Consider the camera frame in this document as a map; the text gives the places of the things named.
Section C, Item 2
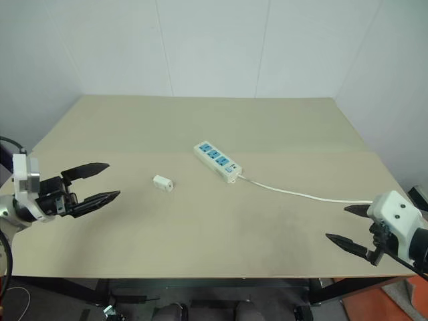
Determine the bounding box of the black table frame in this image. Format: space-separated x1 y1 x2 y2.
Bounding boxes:
0 274 419 306

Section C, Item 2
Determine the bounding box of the white plug adapter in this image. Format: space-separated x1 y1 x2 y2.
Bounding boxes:
152 174 175 193

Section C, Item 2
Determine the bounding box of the white power strip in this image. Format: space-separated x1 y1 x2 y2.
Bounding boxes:
193 140 243 185

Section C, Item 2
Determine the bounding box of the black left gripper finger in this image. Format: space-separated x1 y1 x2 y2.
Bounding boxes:
61 163 111 185
70 190 122 219

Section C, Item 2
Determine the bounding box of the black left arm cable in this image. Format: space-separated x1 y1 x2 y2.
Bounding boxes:
0 136 27 155

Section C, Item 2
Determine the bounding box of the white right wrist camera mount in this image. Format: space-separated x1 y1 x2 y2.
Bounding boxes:
366 190 424 262

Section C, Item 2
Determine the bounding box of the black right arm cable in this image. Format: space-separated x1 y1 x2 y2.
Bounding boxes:
381 251 428 279

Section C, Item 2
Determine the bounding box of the white power cable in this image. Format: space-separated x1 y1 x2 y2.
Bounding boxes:
237 173 374 204

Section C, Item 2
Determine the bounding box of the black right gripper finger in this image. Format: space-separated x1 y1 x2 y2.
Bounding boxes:
344 204 372 219
325 233 371 259

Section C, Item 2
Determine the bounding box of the thin white floor cable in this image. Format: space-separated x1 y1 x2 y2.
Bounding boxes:
5 285 33 321

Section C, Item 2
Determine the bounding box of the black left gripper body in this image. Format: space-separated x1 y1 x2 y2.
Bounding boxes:
34 176 80 217

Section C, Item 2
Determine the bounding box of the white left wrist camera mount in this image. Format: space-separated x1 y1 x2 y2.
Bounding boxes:
12 153 51 223

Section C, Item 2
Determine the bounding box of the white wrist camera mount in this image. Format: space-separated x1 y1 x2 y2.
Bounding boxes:
12 153 51 223
366 190 424 262

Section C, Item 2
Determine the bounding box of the orange floor mat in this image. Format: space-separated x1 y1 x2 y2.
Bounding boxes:
341 276 428 321

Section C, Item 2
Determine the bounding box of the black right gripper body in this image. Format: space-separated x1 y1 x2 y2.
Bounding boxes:
366 221 391 267

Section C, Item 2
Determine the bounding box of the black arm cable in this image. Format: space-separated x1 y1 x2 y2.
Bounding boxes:
0 136 27 155
381 251 428 279

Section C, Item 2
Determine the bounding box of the black box beside table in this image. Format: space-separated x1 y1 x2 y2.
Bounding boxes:
407 185 428 212

